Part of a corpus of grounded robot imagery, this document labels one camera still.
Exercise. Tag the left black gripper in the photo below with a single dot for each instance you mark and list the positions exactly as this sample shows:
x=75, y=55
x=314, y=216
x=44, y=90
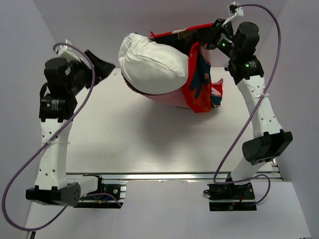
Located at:
x=102, y=69

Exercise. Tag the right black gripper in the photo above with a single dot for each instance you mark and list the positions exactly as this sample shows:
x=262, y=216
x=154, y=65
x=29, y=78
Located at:
x=218, y=29

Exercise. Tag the white pillow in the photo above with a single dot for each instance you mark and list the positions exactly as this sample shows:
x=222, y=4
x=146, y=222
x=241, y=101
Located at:
x=150, y=67

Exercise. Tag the red cartoon print pillowcase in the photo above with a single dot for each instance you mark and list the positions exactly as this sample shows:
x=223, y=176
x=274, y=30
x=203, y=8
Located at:
x=199, y=93

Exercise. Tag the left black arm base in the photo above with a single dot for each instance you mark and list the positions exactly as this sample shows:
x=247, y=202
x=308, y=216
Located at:
x=107, y=196

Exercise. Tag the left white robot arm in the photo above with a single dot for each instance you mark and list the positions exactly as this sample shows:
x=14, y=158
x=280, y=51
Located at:
x=52, y=186

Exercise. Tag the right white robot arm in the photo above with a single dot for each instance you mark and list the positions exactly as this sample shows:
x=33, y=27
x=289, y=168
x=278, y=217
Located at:
x=269, y=139

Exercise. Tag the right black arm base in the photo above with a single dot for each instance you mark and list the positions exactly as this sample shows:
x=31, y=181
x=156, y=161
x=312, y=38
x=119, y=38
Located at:
x=230, y=197

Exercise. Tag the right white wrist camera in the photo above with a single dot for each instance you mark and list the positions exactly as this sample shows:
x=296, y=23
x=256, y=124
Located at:
x=235, y=12

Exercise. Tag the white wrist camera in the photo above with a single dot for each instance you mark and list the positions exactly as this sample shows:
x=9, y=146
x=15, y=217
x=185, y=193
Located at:
x=235, y=12
x=66, y=52

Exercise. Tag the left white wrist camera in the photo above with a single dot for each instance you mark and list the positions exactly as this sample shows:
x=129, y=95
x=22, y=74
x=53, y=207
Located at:
x=66, y=52

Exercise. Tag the aluminium table frame rail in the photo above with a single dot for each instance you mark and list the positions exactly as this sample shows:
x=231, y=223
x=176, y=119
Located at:
x=166, y=176

